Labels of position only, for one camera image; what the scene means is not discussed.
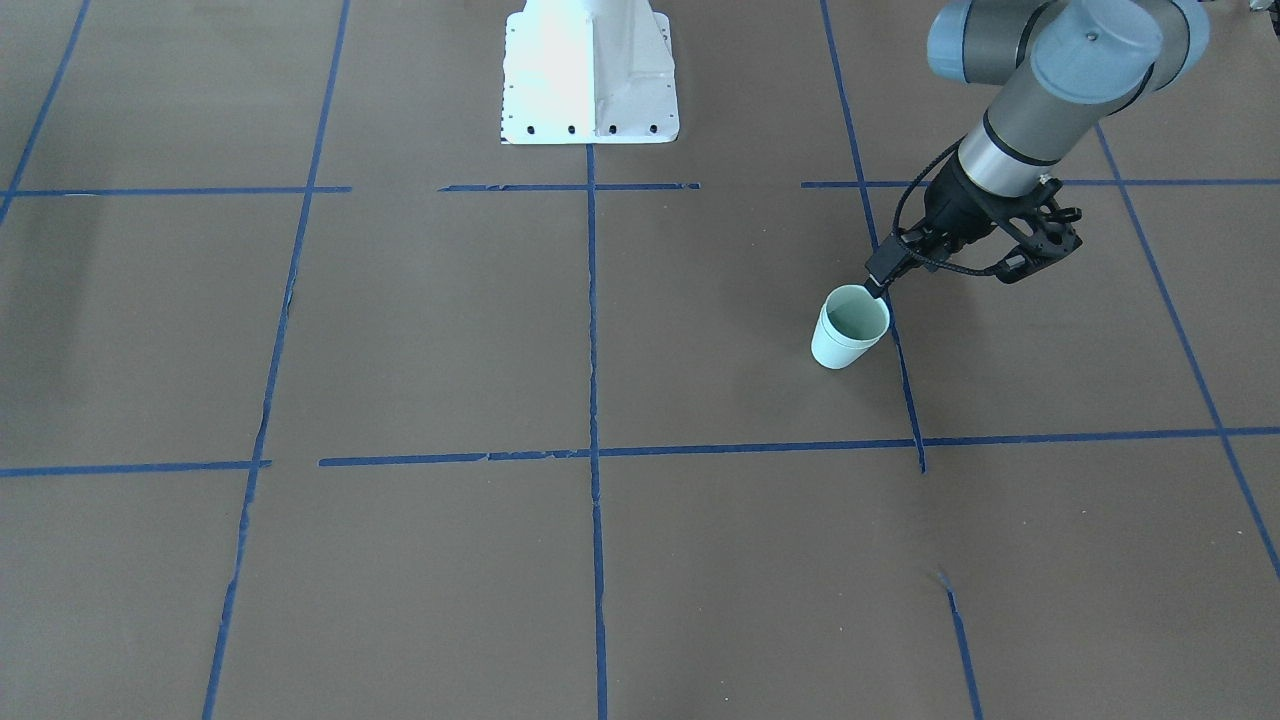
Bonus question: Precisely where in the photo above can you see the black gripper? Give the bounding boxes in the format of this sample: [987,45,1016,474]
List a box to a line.
[863,155,1030,299]

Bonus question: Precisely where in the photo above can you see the light green cup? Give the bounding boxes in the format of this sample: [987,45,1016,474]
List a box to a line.
[810,315,883,370]
[817,284,891,350]

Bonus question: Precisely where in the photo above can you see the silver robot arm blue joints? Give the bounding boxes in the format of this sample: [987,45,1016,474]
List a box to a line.
[925,1,1210,199]

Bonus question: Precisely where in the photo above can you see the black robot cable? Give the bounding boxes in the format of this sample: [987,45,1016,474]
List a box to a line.
[890,138,1011,277]

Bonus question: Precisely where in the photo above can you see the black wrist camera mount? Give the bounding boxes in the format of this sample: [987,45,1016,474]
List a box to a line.
[989,177,1083,284]

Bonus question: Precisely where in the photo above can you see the white pillar base mount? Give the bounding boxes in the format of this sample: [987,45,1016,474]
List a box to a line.
[499,1,681,145]

